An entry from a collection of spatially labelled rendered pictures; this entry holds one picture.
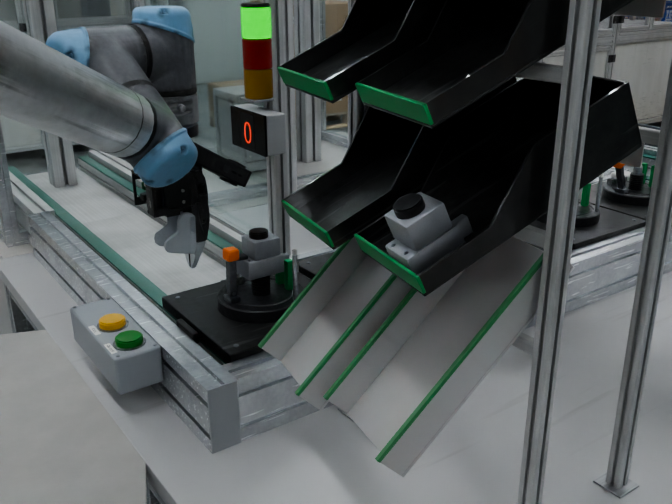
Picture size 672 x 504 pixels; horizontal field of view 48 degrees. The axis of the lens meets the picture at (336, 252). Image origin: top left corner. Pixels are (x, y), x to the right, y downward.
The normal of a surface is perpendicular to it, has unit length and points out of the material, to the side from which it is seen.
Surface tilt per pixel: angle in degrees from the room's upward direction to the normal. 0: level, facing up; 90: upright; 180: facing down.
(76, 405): 0
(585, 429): 0
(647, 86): 90
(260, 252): 90
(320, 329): 45
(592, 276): 90
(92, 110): 108
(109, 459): 0
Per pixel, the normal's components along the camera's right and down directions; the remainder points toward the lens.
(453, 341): -0.64, -0.55
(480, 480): 0.00, -0.93
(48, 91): 0.84, 0.44
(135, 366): 0.58, 0.30
